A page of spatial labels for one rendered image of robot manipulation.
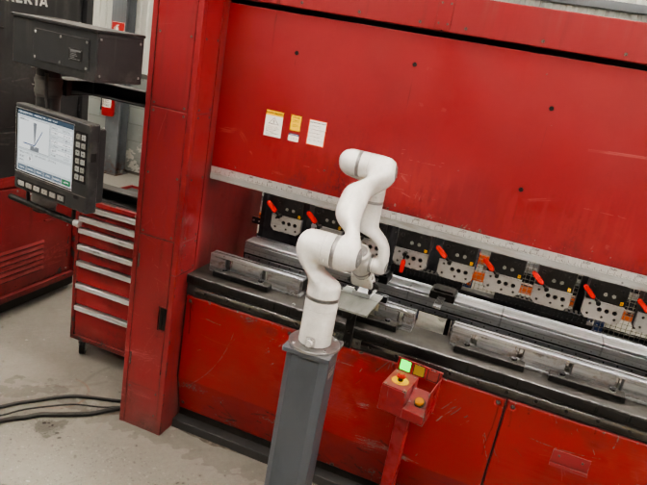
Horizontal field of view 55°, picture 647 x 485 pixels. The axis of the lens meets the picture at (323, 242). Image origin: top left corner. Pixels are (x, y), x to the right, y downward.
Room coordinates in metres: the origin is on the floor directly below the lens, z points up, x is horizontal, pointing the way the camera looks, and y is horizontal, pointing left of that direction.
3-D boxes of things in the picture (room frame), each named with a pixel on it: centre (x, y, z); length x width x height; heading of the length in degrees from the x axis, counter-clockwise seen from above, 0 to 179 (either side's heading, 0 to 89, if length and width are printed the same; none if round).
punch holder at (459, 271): (2.57, -0.59, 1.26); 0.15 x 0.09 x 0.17; 72
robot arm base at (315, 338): (2.06, -0.03, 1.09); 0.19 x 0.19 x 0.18
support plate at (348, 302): (2.55, -0.19, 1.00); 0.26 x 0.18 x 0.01; 162
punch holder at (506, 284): (2.51, -0.78, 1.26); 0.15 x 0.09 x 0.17; 72
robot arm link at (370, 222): (2.46, -0.20, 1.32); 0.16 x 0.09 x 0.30; 72
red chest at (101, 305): (3.47, 1.09, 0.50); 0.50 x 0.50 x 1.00; 72
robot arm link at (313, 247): (2.07, 0.00, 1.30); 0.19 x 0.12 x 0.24; 72
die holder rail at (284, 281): (2.86, 0.29, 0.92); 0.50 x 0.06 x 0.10; 72
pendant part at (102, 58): (2.59, 1.13, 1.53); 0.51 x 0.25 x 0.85; 63
